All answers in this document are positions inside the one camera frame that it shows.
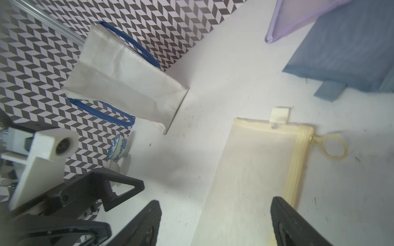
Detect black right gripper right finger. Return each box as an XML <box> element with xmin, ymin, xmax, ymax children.
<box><xmin>270</xmin><ymin>196</ymin><xmax>332</xmax><ymax>246</ymax></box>

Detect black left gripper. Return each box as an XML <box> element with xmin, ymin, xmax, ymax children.
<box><xmin>1</xmin><ymin>168</ymin><xmax>145</xmax><ymax>246</ymax></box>

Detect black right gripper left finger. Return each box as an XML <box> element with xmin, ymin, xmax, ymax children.
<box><xmin>107</xmin><ymin>200</ymin><xmax>162</xmax><ymax>246</ymax></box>

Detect white canvas bag blue handles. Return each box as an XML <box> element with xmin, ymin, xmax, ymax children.
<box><xmin>63</xmin><ymin>22</ymin><xmax>188</xmax><ymax>134</ymax></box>

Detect small yellow pouch under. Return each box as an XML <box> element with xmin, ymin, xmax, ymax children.
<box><xmin>191</xmin><ymin>108</ymin><xmax>348</xmax><ymax>246</ymax></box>

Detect dark blue flat pouch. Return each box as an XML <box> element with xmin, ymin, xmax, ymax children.
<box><xmin>283</xmin><ymin>1</ymin><xmax>394</xmax><ymax>102</ymax></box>

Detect lilac mesh pouch rear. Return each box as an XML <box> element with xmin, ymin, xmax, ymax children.
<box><xmin>265</xmin><ymin>0</ymin><xmax>349</xmax><ymax>44</ymax></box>

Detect pink glass dish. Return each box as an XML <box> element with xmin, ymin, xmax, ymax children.
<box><xmin>103</xmin><ymin>159</ymin><xmax>122</xmax><ymax>188</ymax></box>

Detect blue patterned ceramic bowl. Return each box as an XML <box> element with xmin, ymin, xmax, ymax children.
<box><xmin>106</xmin><ymin>134</ymin><xmax>128</xmax><ymax>162</ymax></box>

